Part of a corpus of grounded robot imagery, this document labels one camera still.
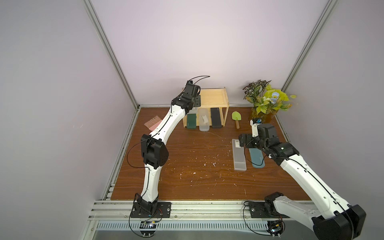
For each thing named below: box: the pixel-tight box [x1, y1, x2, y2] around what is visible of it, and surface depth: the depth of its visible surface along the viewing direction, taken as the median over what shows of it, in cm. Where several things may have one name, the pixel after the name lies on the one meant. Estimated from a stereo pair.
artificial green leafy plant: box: [242, 79, 293, 115], surface depth 95 cm
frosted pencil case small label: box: [232, 138, 247, 172], surface depth 90 cm
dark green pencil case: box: [187, 113, 197, 129], surface depth 106 cm
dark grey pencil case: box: [210, 107, 222, 129], surface depth 112 cm
